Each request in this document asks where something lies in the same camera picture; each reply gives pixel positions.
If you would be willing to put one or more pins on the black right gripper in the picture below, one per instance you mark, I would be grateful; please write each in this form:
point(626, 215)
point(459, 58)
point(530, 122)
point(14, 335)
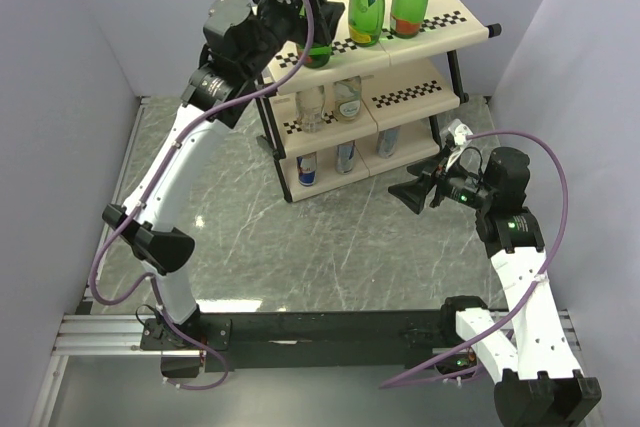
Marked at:
point(413, 192)

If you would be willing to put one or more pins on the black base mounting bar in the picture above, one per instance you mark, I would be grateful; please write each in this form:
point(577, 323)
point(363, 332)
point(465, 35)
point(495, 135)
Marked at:
point(262, 340)

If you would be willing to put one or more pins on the clear Chang soda water bottle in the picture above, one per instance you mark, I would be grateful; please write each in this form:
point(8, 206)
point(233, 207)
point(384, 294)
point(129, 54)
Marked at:
point(310, 108)

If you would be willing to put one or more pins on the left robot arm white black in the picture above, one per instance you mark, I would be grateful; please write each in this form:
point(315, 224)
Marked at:
point(242, 37)

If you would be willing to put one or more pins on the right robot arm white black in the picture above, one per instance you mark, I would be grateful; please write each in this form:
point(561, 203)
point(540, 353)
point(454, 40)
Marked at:
point(537, 378)

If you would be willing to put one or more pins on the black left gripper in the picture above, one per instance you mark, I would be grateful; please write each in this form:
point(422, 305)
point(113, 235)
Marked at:
point(325, 15)

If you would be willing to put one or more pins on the beige two-tier shelf black frame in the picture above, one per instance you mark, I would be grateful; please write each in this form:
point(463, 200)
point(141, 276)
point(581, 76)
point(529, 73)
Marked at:
point(406, 83)

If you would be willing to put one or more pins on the silver blue energy drink can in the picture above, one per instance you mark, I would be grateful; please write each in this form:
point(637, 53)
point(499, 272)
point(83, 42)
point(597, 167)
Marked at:
point(387, 142)

